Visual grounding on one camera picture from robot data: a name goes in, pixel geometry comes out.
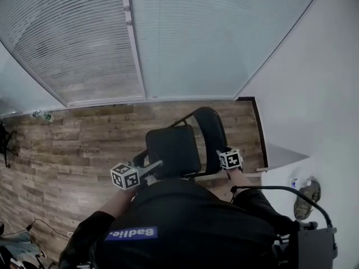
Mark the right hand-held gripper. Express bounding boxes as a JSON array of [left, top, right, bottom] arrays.
[[215, 149, 243, 171]]

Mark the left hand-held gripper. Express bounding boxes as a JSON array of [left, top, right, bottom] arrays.
[[110, 160, 164, 191]]

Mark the black folding chair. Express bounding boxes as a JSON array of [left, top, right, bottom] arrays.
[[131, 106, 229, 180]]

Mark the person's right forearm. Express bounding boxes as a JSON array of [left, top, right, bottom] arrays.
[[225, 168, 259, 192]]

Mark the person's left forearm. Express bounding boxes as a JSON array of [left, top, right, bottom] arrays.
[[97, 188, 139, 219]]

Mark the dark wooden baseboard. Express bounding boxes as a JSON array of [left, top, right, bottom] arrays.
[[236, 96, 269, 170]]

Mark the person's black shirt torso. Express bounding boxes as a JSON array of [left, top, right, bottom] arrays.
[[58, 178, 304, 269]]

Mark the camouflage cloth bag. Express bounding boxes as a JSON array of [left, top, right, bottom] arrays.
[[293, 175, 322, 221]]

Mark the wide white window blind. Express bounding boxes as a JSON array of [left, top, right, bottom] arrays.
[[127, 0, 326, 100]]

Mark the clear plastic water bottle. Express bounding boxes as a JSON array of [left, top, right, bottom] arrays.
[[30, 110, 54, 123]]

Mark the narrow white window blind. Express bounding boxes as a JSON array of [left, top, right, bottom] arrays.
[[0, 0, 145, 108]]

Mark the black tripod stand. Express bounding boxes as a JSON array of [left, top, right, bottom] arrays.
[[0, 118, 18, 169]]

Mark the grey cloth bundle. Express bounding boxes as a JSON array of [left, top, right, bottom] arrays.
[[0, 222, 49, 269]]

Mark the thick black curved cable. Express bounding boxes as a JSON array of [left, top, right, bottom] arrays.
[[229, 184, 334, 229]]

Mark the thin black floor cable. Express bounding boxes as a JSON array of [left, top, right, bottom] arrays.
[[25, 219, 71, 239]]

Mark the white window frame post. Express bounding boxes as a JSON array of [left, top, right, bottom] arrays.
[[120, 0, 148, 102]]

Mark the grey metal chest mount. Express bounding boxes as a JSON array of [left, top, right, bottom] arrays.
[[296, 221, 339, 269]]

